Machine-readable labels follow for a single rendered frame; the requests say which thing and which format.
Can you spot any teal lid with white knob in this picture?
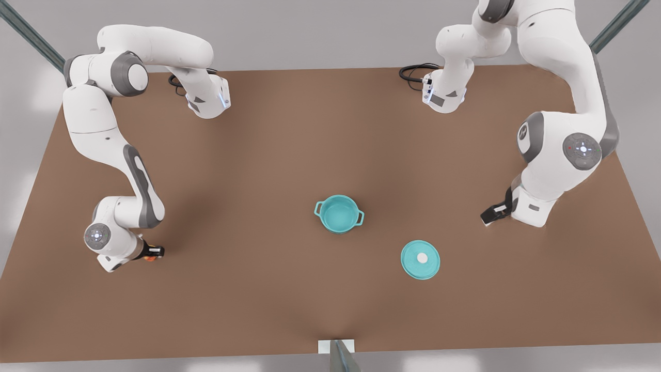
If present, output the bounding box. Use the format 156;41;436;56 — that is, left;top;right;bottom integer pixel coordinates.
400;239;442;281

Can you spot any teal pot with handles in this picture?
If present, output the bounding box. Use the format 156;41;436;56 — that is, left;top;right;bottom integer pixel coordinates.
314;194;365;235

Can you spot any black cable loop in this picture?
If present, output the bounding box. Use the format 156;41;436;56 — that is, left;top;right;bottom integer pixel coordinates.
168;68;219;97
399;63;443;92

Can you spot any silver frame post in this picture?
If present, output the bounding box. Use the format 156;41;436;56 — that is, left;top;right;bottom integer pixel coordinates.
330;339;358;372
589;0;652;55
0;0;67;74

